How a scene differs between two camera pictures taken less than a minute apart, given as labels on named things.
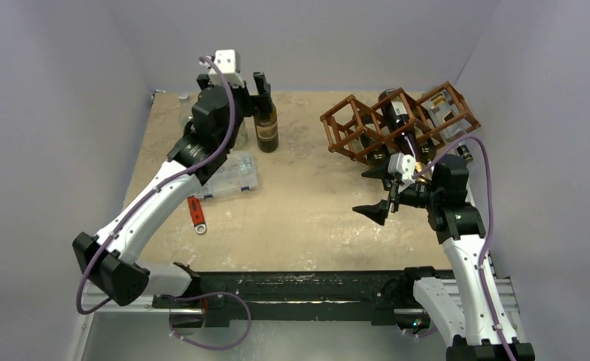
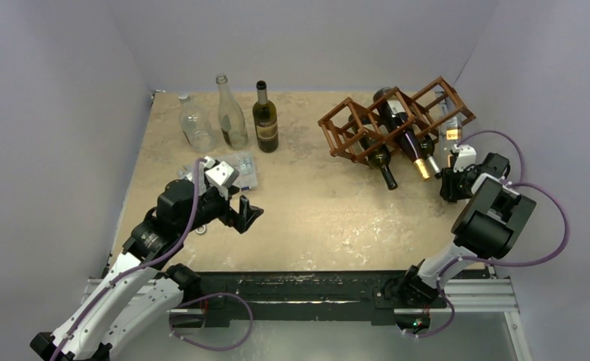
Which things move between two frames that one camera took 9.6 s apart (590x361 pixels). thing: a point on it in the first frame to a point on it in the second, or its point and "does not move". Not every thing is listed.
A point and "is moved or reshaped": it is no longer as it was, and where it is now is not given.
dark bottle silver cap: (266, 128) does not move
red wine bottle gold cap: (393, 110) does not move
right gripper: (394, 193) to (448, 180)
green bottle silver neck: (427, 151) does not move
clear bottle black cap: (448, 119) is moved or reshaped
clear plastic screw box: (238, 174) does not move
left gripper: (250, 100) to (246, 213)
